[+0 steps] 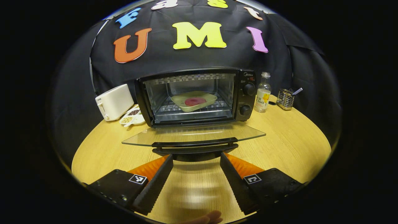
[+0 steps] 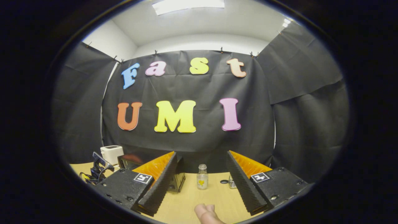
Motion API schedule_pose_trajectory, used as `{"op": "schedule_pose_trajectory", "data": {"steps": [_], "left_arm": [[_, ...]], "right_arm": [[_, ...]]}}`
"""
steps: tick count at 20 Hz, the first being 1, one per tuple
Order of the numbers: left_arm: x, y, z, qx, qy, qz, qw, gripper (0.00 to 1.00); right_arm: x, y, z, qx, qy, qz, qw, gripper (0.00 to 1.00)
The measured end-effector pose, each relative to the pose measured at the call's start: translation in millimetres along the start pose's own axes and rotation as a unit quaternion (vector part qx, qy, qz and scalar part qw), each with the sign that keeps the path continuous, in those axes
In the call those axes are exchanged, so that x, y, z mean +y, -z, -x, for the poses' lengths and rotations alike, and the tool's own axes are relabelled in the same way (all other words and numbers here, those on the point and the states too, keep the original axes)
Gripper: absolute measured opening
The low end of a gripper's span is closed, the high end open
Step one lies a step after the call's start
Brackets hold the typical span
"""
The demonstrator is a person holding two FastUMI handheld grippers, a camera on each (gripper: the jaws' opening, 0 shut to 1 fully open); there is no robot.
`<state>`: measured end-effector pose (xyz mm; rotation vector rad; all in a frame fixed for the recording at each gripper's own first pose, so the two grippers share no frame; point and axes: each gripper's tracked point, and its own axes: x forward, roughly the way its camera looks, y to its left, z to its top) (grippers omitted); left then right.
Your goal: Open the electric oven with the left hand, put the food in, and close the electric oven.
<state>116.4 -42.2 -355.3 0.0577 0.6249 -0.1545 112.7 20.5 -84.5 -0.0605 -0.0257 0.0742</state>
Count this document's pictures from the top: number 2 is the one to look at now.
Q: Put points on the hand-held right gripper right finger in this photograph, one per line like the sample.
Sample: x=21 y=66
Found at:
x=241 y=183

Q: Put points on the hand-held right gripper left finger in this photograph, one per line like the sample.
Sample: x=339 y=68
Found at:
x=161 y=186

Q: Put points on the black electric oven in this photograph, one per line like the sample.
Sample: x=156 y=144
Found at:
x=178 y=182

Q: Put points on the white toaster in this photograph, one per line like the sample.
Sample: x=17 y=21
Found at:
x=112 y=154

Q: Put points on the clear glass bottle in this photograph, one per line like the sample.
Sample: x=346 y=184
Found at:
x=202 y=179

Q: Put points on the black backdrop cloth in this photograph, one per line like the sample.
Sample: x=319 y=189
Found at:
x=295 y=124

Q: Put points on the small ceiling light panel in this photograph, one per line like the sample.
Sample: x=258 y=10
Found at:
x=286 y=22

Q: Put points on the large ceiling light panel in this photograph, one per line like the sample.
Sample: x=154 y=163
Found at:
x=188 y=5

